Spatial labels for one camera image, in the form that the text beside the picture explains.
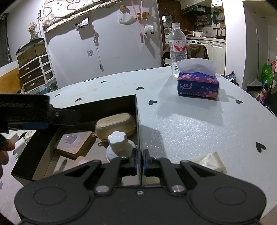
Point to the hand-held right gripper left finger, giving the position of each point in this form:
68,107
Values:
134,161

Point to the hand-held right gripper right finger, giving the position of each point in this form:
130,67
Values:
145,161

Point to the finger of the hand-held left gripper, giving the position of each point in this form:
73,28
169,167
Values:
65,118
36,126

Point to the large white charger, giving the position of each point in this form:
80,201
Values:
17,137

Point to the black box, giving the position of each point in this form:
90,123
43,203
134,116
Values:
86,108

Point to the white suction knob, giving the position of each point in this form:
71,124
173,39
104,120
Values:
118,140

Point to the wooden block with clear hook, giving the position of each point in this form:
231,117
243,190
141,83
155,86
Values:
75,147

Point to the beige earbuds case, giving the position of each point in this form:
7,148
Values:
114,124

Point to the person's left hand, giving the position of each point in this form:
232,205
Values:
6,145

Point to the printed cabinet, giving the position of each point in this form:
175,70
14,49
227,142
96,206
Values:
50,88

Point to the white drawer unit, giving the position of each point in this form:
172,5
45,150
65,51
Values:
36,72

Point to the crumpled translucent plastic bag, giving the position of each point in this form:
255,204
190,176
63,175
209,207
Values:
208,161

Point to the glass fish tank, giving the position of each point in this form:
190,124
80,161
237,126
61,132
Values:
31,54

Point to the dark window curtain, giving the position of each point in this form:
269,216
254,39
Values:
3,43

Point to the purple floral tissue pack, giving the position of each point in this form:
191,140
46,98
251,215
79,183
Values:
194,84

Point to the dried flowers in vase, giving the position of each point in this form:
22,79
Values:
32,29

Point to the printed blanket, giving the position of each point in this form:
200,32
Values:
65,8

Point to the pink ribbon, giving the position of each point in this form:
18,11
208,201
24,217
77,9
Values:
141,36

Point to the hanging white bag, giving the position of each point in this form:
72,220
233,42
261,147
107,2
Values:
125,17

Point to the dark bag on floor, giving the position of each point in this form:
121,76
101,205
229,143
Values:
230,76

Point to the chair with brown jacket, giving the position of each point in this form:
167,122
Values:
197,50

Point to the white sheep plush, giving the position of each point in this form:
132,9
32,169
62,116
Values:
148,29

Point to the clear water bottle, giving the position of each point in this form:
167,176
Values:
177,43

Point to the wooden hook rack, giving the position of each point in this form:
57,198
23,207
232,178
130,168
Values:
144,14

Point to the white kitchen counter cabinet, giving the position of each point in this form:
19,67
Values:
216,52

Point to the spray can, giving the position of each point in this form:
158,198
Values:
264,93

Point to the white rice cooker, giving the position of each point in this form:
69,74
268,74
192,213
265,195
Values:
197,34

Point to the green plastic bag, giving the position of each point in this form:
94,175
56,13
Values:
266,71

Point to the row of kitchen bottles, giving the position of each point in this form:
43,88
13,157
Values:
202,21

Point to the kitchen faucet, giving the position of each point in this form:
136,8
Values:
223,29

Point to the red plastic bag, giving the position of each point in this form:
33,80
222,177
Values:
274,67

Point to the hanging teal bag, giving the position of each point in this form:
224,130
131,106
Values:
215,15

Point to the white wall socket plate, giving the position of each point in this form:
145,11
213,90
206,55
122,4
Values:
89,52

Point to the clear wall bracket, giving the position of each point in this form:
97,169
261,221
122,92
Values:
82,23

